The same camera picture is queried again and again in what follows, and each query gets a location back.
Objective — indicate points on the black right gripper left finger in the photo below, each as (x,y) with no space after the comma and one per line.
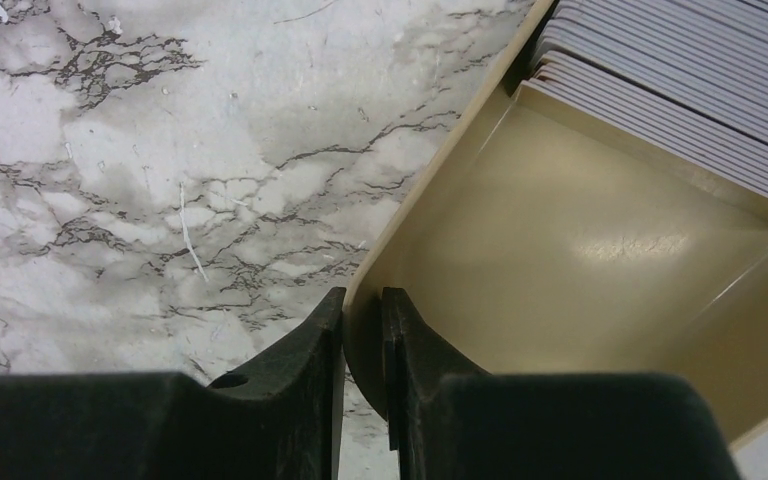
(276,416)

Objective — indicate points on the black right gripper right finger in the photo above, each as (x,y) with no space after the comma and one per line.
(450,419)

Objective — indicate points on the beige oval card tray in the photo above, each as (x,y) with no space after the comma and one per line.
(542,239)

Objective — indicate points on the white credit card stack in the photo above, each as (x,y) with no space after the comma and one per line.
(690,77)

